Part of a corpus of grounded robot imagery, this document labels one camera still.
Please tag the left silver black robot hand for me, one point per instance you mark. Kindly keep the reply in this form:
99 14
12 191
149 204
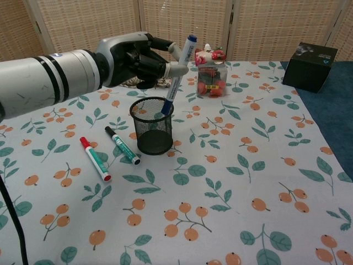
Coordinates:
121 63

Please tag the blue whiteboard marker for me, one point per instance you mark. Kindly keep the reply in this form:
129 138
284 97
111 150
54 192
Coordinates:
185 52

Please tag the black whiteboard marker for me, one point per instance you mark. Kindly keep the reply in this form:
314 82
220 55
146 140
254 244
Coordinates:
122 145

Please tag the black mesh pen holder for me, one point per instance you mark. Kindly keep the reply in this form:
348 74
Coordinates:
154 140

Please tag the red whiteboard marker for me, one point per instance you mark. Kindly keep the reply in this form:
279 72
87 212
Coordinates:
95 158

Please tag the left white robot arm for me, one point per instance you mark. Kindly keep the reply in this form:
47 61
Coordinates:
41 80

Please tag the clear box of red toys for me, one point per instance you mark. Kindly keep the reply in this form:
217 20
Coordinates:
211 80

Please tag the bamboo folding screen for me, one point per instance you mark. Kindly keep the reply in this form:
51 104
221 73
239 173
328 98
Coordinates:
248 27

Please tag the floral leaf print tablecloth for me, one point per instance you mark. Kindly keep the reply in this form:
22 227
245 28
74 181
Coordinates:
193 179

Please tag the black cardboard box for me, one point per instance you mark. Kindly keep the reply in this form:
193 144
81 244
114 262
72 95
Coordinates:
306 71

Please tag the blue felt table cover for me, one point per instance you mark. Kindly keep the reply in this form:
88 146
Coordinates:
339 124

